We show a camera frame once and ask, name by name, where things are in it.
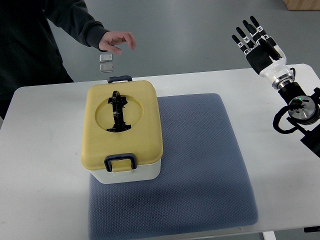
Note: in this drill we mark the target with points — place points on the person's bare hand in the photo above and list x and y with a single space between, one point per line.
111 39

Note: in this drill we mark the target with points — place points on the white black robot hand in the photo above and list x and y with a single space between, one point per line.
263 54

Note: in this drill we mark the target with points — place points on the yellow box lid black handle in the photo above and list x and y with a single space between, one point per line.
121 118

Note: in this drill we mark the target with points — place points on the dark sleeved forearm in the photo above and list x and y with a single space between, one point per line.
73 17

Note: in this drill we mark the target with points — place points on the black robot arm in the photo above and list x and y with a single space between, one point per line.
302 110

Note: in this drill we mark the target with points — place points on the white storage box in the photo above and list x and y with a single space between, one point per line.
141 173

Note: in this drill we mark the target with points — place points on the upper metal floor plate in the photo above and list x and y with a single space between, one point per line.
105 57

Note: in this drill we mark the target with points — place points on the wooden crate corner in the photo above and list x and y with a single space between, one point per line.
302 5

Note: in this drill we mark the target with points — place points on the person's dark torso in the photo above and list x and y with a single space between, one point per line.
29 55

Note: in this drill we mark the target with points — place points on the blue grey foam mat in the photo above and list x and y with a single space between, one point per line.
203 184

